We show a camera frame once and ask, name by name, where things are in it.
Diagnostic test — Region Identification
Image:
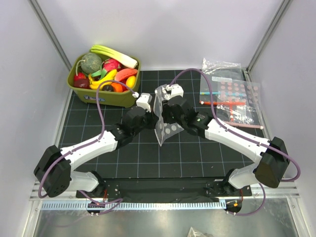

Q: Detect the dotted zip top bag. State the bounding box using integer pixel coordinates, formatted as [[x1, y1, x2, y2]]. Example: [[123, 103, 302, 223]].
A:
[[153, 84, 184, 146]]

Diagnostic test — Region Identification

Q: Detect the yellow banana bunch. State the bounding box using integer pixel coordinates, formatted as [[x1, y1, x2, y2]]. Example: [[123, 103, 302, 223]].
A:
[[88, 69, 118, 90]]

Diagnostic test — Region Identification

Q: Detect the pink dragon fruit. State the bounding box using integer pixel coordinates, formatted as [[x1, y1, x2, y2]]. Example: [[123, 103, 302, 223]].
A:
[[103, 58, 122, 72]]

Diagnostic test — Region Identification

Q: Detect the dark red apple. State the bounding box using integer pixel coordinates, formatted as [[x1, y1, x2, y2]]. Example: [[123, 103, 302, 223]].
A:
[[74, 79, 90, 89]]

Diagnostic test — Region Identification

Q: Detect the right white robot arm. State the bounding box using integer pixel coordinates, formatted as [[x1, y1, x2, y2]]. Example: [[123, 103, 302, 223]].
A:
[[161, 96, 290, 196]]

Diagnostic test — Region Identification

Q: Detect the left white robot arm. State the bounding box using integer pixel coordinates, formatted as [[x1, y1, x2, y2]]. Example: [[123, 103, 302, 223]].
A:
[[34, 106, 158, 198]]

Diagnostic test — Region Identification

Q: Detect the clear crumpled bag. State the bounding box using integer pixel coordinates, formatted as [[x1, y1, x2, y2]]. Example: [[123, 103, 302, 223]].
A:
[[201, 58, 244, 86]]

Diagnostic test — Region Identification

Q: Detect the orange blue zipper bag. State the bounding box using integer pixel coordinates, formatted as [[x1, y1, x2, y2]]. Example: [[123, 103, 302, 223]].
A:
[[199, 79, 260, 108]]

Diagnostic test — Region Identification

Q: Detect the pink zipper bag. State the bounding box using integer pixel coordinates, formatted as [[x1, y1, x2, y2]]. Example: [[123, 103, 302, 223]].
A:
[[214, 101, 264, 129]]

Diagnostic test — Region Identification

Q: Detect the olive green plastic bin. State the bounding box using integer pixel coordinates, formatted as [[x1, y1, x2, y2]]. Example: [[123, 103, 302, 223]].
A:
[[67, 53, 141, 108]]

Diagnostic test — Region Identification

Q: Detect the orange fruit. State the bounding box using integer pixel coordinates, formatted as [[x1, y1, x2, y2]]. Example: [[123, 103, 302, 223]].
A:
[[111, 82, 123, 93]]

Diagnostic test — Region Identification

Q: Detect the yellow lemon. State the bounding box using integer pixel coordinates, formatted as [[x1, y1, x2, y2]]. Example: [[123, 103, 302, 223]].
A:
[[125, 76, 136, 89]]

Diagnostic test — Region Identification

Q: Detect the watermelon slice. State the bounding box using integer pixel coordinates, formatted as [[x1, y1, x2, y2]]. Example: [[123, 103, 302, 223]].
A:
[[114, 68, 138, 82]]

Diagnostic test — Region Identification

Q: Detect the black grid mat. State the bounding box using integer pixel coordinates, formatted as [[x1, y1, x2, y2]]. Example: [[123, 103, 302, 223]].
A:
[[46, 70, 274, 180]]

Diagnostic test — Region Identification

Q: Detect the green white leek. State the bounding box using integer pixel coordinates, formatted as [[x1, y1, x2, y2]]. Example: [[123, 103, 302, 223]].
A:
[[90, 45, 138, 69]]

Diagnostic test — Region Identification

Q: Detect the red strawberry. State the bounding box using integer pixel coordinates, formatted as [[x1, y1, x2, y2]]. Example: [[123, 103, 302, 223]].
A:
[[74, 72, 86, 82]]

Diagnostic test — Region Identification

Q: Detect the green melon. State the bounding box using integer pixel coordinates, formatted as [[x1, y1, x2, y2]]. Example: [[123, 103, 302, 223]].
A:
[[80, 52, 102, 74]]

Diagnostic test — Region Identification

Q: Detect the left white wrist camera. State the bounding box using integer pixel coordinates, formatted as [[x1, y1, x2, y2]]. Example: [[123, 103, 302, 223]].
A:
[[136, 93, 152, 112]]

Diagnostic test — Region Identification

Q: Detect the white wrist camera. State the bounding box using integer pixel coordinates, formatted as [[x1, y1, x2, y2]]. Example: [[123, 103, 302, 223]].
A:
[[165, 84, 184, 100], [136, 93, 152, 112]]

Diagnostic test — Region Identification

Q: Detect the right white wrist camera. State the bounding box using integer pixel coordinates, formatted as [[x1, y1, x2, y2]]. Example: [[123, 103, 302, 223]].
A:
[[165, 84, 184, 100]]

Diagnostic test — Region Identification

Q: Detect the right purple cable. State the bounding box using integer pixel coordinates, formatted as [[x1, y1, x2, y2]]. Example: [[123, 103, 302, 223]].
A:
[[167, 68, 302, 182]]

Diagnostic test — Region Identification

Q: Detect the purple cable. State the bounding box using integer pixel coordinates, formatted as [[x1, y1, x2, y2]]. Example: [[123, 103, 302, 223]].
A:
[[38, 80, 140, 198], [167, 68, 302, 182]]

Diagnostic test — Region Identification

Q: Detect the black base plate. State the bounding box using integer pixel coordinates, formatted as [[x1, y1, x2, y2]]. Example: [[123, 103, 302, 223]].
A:
[[75, 177, 252, 199]]

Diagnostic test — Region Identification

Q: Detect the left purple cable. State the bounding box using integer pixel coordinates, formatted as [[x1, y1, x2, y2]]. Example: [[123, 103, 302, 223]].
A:
[[38, 80, 140, 198]]

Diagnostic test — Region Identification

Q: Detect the white cable duct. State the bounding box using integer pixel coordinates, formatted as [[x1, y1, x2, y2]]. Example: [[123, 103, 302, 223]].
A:
[[41, 199, 226, 211]]

